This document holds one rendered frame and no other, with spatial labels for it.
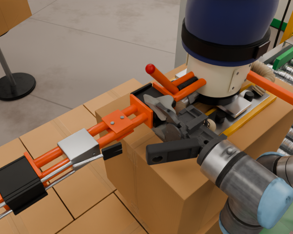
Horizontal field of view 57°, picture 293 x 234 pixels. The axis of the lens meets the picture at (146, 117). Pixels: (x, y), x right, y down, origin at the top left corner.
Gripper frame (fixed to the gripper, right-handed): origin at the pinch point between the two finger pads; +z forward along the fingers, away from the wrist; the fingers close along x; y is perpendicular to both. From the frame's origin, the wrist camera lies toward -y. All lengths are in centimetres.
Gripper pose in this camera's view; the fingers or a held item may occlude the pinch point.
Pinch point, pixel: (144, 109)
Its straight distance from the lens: 67.9
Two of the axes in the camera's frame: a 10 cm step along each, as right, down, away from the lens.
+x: 0.0, -6.9, -7.2
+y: 7.6, -4.7, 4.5
